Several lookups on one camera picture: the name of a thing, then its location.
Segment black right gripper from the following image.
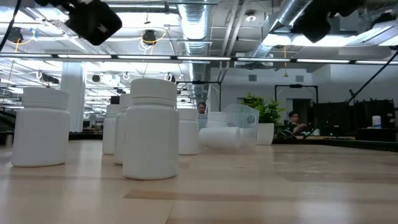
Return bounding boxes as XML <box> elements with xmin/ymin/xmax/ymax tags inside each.
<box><xmin>291</xmin><ymin>0</ymin><xmax>366</xmax><ymax>44</ymax></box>

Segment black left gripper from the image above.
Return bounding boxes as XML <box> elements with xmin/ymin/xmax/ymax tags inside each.
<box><xmin>34</xmin><ymin>0</ymin><xmax>123</xmax><ymax>47</ymax></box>

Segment white plastic pill bottle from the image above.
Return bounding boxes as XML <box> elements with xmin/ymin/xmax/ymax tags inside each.
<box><xmin>101</xmin><ymin>104</ymin><xmax>121</xmax><ymax>156</ymax></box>
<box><xmin>122</xmin><ymin>78</ymin><xmax>180</xmax><ymax>181</ymax></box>
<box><xmin>113</xmin><ymin>93</ymin><xmax>133</xmax><ymax>166</ymax></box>
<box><xmin>198</xmin><ymin>126</ymin><xmax>242</xmax><ymax>150</ymax></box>
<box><xmin>11</xmin><ymin>86</ymin><xmax>71</xmax><ymax>168</ymax></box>
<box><xmin>177</xmin><ymin>108</ymin><xmax>200</xmax><ymax>156</ymax></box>

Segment clear plastic basket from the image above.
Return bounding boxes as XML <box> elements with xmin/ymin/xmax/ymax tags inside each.
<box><xmin>198</xmin><ymin>104</ymin><xmax>261</xmax><ymax>151</ymax></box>

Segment white building column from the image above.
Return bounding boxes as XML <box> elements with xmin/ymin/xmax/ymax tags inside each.
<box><xmin>60</xmin><ymin>62</ymin><xmax>87</xmax><ymax>133</ymax></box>

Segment dark cabinets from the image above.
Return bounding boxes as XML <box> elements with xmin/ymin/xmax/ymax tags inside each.
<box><xmin>312</xmin><ymin>98</ymin><xmax>396</xmax><ymax>138</ymax></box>

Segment long linear ceiling light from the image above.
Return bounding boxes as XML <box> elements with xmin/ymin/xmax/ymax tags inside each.
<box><xmin>0</xmin><ymin>52</ymin><xmax>398</xmax><ymax>65</ymax></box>

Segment green plant in white pot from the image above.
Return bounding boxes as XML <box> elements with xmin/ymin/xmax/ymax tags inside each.
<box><xmin>241</xmin><ymin>92</ymin><xmax>287</xmax><ymax>146</ymax></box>

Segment silver ribbed air duct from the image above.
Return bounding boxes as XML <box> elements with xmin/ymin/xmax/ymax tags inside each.
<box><xmin>248</xmin><ymin>0</ymin><xmax>313</xmax><ymax>60</ymax></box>
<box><xmin>177</xmin><ymin>0</ymin><xmax>215</xmax><ymax>106</ymax></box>

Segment ceiling device with yellow cable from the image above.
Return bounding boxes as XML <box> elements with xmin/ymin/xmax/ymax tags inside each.
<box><xmin>7</xmin><ymin>27</ymin><xmax>24</xmax><ymax>44</ymax></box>
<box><xmin>141</xmin><ymin>29</ymin><xmax>158</xmax><ymax>46</ymax></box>

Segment black background rig frame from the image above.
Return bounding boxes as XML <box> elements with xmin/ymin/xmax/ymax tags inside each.
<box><xmin>274</xmin><ymin>83</ymin><xmax>319</xmax><ymax>103</ymax></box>

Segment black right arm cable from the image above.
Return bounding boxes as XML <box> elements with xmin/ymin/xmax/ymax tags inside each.
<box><xmin>304</xmin><ymin>49</ymin><xmax>398</xmax><ymax>139</ymax></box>

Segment long thin black cable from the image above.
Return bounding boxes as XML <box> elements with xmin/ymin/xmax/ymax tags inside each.
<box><xmin>0</xmin><ymin>0</ymin><xmax>22</xmax><ymax>52</ymax></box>

